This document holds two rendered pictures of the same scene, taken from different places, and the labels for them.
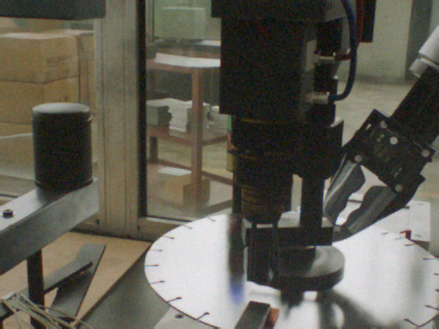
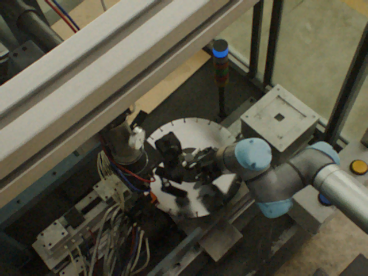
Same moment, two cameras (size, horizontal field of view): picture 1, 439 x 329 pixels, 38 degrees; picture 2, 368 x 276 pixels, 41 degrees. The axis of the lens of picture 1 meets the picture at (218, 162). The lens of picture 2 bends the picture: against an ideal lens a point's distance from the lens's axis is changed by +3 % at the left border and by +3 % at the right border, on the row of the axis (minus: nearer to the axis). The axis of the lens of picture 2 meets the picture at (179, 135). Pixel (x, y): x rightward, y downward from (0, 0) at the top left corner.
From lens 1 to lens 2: 1.17 m
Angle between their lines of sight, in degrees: 55
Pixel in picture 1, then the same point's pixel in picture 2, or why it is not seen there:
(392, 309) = (197, 205)
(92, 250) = (140, 117)
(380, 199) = not seen: hidden behind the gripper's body
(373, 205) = not seen: hidden behind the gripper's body
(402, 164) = (202, 179)
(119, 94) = not seen: outside the picture
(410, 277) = (220, 191)
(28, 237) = (93, 153)
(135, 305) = (180, 104)
